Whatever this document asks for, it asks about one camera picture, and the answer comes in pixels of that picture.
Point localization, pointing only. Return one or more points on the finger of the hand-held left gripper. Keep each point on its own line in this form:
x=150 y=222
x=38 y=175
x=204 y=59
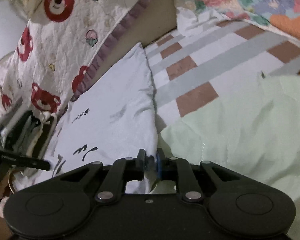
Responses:
x=27 y=162

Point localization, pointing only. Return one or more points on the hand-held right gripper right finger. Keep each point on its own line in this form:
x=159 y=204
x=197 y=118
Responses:
x=159 y=165

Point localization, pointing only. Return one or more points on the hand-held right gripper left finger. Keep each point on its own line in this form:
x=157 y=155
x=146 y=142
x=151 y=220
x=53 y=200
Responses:
x=141 y=163

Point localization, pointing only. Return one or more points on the white garment black scribble print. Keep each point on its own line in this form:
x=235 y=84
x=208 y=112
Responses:
x=110 y=105

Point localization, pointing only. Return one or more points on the light green cloth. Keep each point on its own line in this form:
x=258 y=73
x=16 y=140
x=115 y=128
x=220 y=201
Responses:
x=240 y=130

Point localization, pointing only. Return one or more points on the white red bear printed quilt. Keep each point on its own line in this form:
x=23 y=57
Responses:
x=65 y=50

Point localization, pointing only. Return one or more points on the checked dog print bed sheet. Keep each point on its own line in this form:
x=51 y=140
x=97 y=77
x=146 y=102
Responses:
x=202 y=60

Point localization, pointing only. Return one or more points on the floral printed blanket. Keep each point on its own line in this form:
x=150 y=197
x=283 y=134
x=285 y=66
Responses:
x=265 y=2

